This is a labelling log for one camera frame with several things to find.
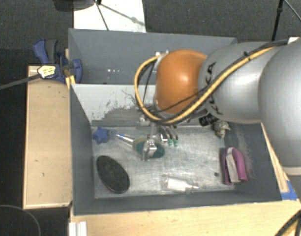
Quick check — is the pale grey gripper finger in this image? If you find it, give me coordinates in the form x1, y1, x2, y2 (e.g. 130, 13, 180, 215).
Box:
149, 141, 158, 159
141, 137, 151, 162

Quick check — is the dark green round disc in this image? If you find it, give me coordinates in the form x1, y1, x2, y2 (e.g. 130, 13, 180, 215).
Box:
132, 136, 166, 160

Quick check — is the black oval disc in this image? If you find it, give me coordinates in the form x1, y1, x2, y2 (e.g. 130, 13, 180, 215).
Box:
95, 155, 131, 195

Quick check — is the clear plastic bottle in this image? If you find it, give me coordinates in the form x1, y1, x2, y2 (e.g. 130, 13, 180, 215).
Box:
161, 174, 200, 193

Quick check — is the blue star knob with metal stud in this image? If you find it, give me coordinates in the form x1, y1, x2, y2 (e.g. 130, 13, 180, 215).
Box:
92, 126, 136, 145

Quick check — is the small grey-green toy animal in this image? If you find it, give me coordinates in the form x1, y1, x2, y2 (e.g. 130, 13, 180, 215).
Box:
212, 120, 232, 139

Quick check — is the purple and grey cloth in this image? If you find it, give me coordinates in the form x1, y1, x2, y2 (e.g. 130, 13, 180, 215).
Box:
221, 147, 249, 186

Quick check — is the grey metal bin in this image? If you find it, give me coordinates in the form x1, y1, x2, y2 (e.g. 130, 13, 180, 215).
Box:
67, 28, 283, 216

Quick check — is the pale wood flat board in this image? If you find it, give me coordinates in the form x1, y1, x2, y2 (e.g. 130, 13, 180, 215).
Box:
22, 65, 73, 210

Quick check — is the black cylinder on white bracket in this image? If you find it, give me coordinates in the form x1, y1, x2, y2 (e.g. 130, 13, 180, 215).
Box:
198, 115, 215, 127

